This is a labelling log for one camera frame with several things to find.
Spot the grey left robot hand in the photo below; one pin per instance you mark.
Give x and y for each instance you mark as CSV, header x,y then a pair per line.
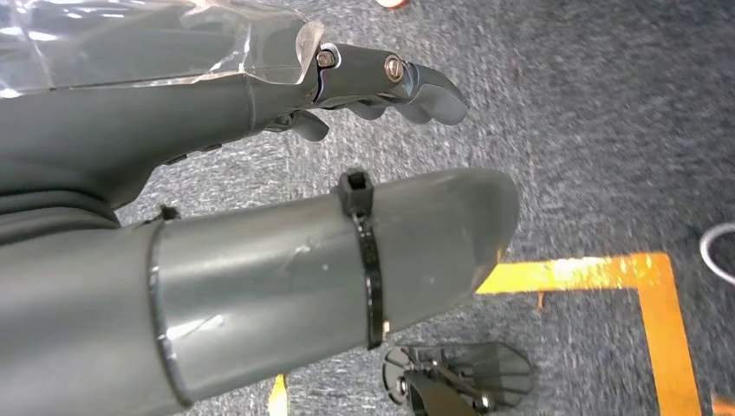
x,y
258,287

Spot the black ribbed robot foot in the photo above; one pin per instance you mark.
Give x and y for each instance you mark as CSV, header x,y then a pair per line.
x,y
499,373

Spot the white red-soled shoe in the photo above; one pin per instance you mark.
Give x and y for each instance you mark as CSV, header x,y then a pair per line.
x,y
391,3

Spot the worn yellow floor tape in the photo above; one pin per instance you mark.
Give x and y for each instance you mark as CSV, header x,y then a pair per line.
x,y
574,272

